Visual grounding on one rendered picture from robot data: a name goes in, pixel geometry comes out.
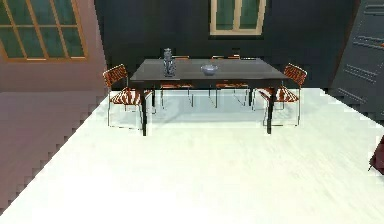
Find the orange slatted metal chair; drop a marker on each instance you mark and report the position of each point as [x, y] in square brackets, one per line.
[176, 85]
[286, 90]
[230, 85]
[125, 95]

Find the black dining table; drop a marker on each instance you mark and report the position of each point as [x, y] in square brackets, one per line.
[206, 71]

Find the grey blue bowl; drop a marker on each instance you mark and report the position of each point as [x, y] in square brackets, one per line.
[209, 69]

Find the cream framed window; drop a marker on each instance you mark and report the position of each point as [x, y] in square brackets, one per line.
[237, 16]

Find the wood framed grid window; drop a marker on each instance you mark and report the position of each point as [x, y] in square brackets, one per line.
[40, 30]

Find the dark grey panelled door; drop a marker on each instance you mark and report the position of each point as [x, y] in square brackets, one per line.
[361, 56]

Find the dark red furniture piece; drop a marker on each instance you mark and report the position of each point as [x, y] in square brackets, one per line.
[378, 156]

